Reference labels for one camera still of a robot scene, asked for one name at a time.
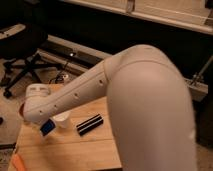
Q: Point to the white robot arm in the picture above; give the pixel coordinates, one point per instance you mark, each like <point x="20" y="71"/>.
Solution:
<point x="149" y="104"/>

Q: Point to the orange ceramic bowl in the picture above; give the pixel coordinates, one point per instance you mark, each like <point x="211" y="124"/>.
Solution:
<point x="21" y="109"/>

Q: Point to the black and white striped block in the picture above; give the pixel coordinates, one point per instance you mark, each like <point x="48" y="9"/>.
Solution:
<point x="89" y="124"/>

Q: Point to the black office chair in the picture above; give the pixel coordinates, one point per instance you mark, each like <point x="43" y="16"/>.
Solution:
<point x="19" y="41"/>

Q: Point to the orange marker pen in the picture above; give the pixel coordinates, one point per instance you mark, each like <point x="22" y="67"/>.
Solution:
<point x="18" y="163"/>

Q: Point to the long metal rail beam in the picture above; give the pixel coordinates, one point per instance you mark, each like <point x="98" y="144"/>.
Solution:
<point x="82" y="58"/>

